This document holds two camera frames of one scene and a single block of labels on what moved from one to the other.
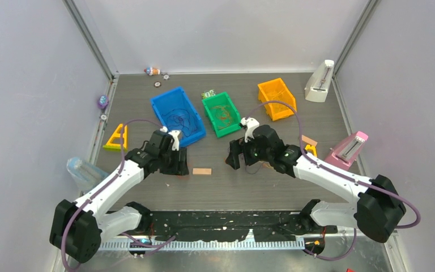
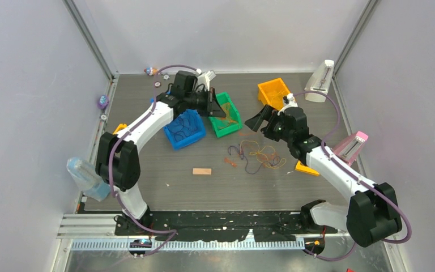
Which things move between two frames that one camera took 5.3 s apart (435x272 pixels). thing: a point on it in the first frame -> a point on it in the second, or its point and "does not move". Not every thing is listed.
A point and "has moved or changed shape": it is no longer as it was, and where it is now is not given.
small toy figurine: x=152 y=71 does not move
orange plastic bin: x=275 y=90 does not move
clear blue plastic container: x=85 y=174 does not move
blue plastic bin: x=176 y=112 does not move
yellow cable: x=278 y=93 has moved or changed shape
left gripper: x=179 y=167 -> x=213 y=108
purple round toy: x=103 y=101 does not move
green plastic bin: x=222 y=114 does not move
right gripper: x=237 y=147 -> x=268 y=114
